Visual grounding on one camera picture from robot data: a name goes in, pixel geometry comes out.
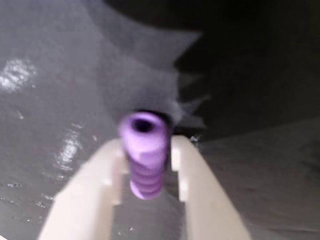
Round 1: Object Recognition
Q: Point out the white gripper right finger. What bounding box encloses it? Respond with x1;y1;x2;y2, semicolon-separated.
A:
171;134;252;240

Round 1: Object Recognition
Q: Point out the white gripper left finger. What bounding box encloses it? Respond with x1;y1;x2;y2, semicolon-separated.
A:
37;138;126;240

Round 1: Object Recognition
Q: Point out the purple ribbed pen grip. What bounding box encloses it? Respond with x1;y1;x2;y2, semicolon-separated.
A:
119;111;173;201

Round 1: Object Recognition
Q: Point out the black rubber mat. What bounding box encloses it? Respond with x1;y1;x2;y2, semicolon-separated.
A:
0;0;320;240

